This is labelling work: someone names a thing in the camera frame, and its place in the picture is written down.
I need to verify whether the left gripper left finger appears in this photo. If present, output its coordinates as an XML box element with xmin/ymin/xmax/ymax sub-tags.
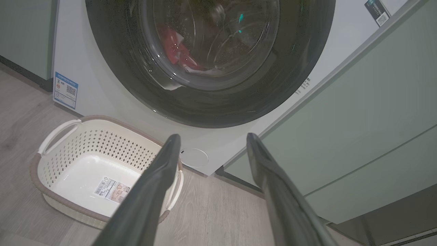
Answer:
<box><xmin>91</xmin><ymin>134</ymin><xmax>181</xmax><ymax>246</ymax></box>

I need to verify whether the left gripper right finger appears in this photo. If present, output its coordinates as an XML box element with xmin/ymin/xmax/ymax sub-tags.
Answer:
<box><xmin>246</xmin><ymin>133</ymin><xmax>338</xmax><ymax>246</ymax></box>

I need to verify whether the dark round glass washer door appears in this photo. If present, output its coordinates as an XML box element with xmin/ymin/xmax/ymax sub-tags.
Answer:
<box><xmin>85</xmin><ymin>0</ymin><xmax>336</xmax><ymax>129</ymax></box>

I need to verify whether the red and white garment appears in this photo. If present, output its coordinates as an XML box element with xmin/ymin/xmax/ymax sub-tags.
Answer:
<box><xmin>160</xmin><ymin>26</ymin><xmax>202</xmax><ymax>71</ymax></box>

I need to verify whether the cream perforated laundry basket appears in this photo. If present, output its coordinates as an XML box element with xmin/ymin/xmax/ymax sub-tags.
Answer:
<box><xmin>30</xmin><ymin>115</ymin><xmax>184</xmax><ymax>229</ymax></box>

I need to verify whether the pale green cabinet door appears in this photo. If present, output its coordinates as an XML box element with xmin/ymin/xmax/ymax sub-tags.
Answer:
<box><xmin>305</xmin><ymin>126</ymin><xmax>437</xmax><ymax>224</ymax></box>
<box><xmin>0</xmin><ymin>0</ymin><xmax>58</xmax><ymax>81</ymax></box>
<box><xmin>224</xmin><ymin>0</ymin><xmax>437</xmax><ymax>197</ymax></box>

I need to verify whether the white front-load washing machine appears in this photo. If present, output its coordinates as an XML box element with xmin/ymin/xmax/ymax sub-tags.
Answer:
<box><xmin>51</xmin><ymin>0</ymin><xmax>420</xmax><ymax>176</ymax></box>

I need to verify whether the barcode label sticker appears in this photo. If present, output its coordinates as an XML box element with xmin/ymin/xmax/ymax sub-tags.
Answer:
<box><xmin>94</xmin><ymin>177</ymin><xmax>131</xmax><ymax>204</ymax></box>

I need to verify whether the round white filter cover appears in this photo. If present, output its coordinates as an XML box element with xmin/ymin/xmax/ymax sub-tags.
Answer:
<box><xmin>180</xmin><ymin>148</ymin><xmax>209</xmax><ymax>168</ymax></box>

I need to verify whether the blue energy label sticker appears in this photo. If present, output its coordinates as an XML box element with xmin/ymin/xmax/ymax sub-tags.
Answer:
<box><xmin>53</xmin><ymin>71</ymin><xmax>79</xmax><ymax>110</ymax></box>

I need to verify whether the dark QR code sticker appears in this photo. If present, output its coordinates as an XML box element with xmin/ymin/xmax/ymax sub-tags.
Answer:
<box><xmin>364</xmin><ymin>0</ymin><xmax>391</xmax><ymax>27</ymax></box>

